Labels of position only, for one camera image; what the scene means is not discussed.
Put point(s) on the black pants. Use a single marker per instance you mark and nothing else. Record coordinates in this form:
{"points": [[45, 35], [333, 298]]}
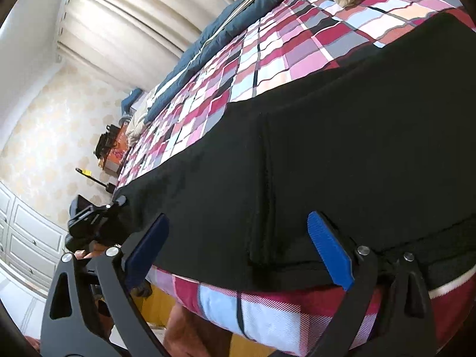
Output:
{"points": [[334, 156]]}

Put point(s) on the beige curtain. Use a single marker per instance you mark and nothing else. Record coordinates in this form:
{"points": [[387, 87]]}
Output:
{"points": [[130, 18]]}

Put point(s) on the blue duvet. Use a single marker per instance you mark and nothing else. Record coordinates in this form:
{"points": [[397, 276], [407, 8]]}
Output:
{"points": [[223, 26]]}

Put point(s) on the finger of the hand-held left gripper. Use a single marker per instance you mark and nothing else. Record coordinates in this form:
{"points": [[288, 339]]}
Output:
{"points": [[113, 204]]}

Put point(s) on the black bag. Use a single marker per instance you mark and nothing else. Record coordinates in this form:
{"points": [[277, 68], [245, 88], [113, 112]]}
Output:
{"points": [[106, 139]]}

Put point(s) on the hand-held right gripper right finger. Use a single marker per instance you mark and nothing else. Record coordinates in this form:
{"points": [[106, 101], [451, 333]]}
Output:
{"points": [[331, 253]]}

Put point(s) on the small beige pillow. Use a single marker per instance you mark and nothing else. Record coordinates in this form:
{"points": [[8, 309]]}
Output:
{"points": [[137, 121]]}

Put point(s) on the checked bed sheet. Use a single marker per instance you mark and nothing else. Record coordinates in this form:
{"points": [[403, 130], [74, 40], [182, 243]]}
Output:
{"points": [[279, 63]]}

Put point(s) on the white drawer cabinet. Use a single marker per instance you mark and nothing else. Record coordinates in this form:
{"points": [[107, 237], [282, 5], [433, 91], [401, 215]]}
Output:
{"points": [[26, 238]]}

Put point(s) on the black stick device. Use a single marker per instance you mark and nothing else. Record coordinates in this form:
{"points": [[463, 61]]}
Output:
{"points": [[95, 180]]}

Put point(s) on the person's left hand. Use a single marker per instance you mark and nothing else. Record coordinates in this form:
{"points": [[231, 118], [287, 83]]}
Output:
{"points": [[86, 254]]}

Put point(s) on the orange box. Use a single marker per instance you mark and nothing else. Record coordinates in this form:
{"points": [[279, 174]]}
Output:
{"points": [[115, 152]]}

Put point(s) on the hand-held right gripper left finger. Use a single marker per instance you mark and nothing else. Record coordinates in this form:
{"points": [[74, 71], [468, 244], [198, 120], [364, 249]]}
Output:
{"points": [[148, 253]]}

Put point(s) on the blue fabric item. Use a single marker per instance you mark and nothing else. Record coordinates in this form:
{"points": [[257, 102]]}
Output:
{"points": [[132, 98]]}

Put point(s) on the person's leg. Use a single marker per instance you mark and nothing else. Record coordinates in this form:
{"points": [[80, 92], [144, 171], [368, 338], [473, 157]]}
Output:
{"points": [[186, 331]]}

